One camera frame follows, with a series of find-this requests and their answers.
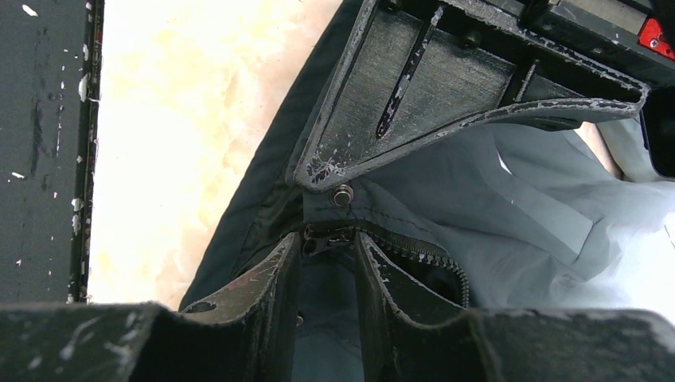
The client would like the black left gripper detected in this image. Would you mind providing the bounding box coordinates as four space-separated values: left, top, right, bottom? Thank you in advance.
450 1 674 178

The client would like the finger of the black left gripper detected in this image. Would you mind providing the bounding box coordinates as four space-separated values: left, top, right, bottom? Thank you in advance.
292 1 650 193

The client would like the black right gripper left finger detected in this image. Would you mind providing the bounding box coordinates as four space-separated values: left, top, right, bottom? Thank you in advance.
1 233 300 381

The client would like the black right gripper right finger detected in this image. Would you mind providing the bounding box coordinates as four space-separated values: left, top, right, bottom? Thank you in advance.
355 234 674 381

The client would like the grey gradient hooded jacket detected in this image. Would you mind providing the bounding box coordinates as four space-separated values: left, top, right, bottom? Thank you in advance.
181 1 674 381

